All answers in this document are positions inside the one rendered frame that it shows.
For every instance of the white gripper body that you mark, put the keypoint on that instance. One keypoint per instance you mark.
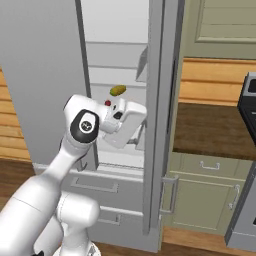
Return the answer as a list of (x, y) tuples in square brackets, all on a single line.
[(131, 123)]

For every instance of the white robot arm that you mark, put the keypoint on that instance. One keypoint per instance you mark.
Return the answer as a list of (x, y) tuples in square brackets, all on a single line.
[(40, 193)]

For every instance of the red strawberry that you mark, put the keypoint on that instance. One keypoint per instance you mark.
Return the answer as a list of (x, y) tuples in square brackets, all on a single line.
[(107, 103)]

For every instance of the narrow grey fridge door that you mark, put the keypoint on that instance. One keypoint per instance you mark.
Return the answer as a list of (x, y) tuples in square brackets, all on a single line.
[(160, 100)]

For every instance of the grey fridge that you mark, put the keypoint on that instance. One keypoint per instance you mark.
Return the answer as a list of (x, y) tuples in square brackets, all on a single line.
[(116, 50)]

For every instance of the wide grey fridge door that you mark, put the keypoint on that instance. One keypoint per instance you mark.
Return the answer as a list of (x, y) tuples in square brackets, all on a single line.
[(40, 66)]

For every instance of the yellow-green oval fruit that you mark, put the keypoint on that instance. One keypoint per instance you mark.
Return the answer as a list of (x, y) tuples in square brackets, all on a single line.
[(118, 90)]

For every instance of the green base cupboard door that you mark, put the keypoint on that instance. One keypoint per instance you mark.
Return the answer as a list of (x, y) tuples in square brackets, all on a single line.
[(203, 203)]

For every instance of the green cabinet drawer front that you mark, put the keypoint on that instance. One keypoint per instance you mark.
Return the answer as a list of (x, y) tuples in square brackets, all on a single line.
[(230, 165)]

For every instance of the grey and black stove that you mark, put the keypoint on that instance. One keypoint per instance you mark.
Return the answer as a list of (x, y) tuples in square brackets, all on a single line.
[(246, 110)]

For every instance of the green wall cupboard door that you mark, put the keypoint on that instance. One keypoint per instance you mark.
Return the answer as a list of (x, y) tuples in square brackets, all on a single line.
[(220, 26)]

